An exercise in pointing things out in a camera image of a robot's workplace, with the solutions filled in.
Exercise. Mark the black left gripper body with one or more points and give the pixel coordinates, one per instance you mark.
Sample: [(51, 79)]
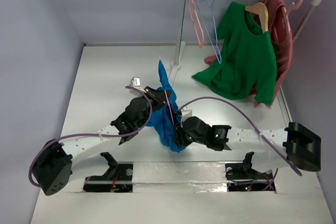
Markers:
[(156, 102)]

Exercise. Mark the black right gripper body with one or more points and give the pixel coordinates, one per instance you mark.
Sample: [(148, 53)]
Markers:
[(179, 135)]

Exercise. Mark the blue t-shirt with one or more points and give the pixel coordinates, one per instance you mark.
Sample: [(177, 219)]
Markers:
[(161, 119)]

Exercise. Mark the pink wire hanger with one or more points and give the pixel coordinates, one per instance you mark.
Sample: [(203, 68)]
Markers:
[(167, 101)]

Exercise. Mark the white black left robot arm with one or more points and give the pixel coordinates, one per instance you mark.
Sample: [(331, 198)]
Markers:
[(52, 166)]

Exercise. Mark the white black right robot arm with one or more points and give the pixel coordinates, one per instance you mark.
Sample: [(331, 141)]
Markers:
[(294, 145)]

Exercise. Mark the green t-shirt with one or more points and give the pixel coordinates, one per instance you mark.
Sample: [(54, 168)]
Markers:
[(248, 59)]

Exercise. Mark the pink plastic hanger left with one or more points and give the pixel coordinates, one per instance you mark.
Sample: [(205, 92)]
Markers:
[(196, 23)]

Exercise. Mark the pink plastic hanger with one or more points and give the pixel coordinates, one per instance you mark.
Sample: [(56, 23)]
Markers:
[(196, 23), (293, 6)]

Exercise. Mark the wooden hanger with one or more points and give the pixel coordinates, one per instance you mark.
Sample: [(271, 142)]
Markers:
[(260, 9)]

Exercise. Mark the pink plastic hanger right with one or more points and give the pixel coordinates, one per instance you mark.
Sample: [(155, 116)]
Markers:
[(293, 6)]

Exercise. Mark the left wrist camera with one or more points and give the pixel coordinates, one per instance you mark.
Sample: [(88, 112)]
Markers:
[(134, 87)]

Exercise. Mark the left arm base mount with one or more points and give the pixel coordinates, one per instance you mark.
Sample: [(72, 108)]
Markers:
[(116, 179)]

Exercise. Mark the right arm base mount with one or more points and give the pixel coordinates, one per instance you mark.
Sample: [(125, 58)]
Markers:
[(242, 178)]

